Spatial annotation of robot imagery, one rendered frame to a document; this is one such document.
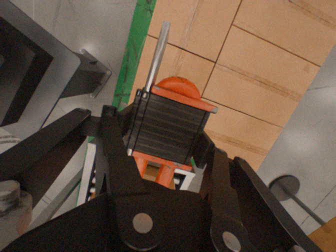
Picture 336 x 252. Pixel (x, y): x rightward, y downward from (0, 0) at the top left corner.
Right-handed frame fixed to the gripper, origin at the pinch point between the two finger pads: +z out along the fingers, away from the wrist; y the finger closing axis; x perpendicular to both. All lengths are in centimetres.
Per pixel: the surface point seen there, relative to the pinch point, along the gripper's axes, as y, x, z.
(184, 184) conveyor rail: 33, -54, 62
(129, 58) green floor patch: -37, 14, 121
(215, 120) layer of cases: 37, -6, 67
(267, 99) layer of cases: 62, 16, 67
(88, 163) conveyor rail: -30, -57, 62
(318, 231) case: 153, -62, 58
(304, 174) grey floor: 199, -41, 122
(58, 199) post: -48, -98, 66
